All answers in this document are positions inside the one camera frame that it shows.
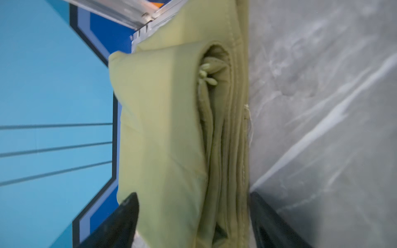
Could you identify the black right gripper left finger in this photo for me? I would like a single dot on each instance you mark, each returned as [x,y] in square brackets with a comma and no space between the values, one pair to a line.
[118,230]

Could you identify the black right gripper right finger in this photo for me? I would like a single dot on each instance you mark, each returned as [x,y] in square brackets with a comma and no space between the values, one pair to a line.
[270,230]

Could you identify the olive green skirt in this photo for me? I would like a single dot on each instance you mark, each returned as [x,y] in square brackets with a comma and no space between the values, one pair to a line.
[184,128]

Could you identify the aluminium corner post right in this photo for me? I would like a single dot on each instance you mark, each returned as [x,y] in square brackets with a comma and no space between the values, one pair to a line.
[142,16]

